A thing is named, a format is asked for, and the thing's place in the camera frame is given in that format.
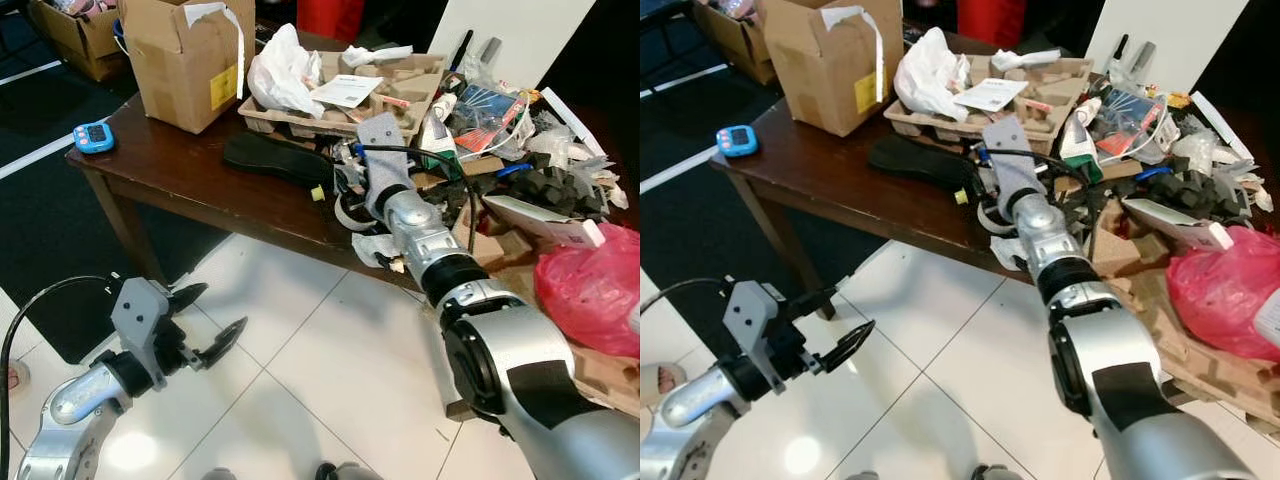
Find white tape roll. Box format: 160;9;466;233
335;190;376;233
978;195;1016;236

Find black shoe insole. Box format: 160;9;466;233
222;132;341;191
867;135;986;193

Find crumpled white black wrapper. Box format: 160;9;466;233
990;235;1041;273
352;232;406;273

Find white printed paper card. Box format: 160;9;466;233
953;78;1029;113
310;75;384;109

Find white green packet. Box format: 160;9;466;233
418;95;459;171
1060;97;1104;184

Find beige moulded pulp tray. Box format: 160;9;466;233
885;55;1094;141
1090;200;1280;433
238;50;448;141
450;200;640;416

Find dark brown wooden table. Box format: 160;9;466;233
65;30;640;421
710;30;1280;441

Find white plastic bag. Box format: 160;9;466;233
893;27;971;123
247;23;326;119

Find white crumpled tissue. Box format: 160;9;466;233
342;44;413;69
990;48;1061;73

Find blue red plastic packet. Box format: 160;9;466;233
1095;88;1171;159
450;85;536;156

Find person white shirt red shorts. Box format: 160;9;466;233
296;0;367;44
956;0;1029;49

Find blue digital timer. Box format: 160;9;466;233
73;122;116;155
717;125;759;158

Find upright cardboard box yellow label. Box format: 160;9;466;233
118;0;256;136
763;0;906;138

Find white flat carton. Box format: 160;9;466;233
1122;197;1236;251
482;193;608;249

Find black foam pieces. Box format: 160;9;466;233
1150;170;1246;221
510;165;601;216

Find red plastic bag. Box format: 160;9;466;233
1165;225;1280;363
533;222;640;359

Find white paper strip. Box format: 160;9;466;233
183;2;246;101
820;5;886;104

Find long white stick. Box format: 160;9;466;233
1188;92;1256;163
540;88;606;159

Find cardboard box with pink items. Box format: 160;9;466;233
28;0;128;84
692;0;779;87

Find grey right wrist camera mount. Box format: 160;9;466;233
982;115;1041;216
356;111;414;216

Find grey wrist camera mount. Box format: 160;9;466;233
982;115;1041;216
722;280;791;393
356;111;414;216
109;277;173;369

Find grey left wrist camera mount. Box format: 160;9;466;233
109;277;173;369
722;280;791;393

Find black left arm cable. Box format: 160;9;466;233
0;274;121;480
640;276;731;319

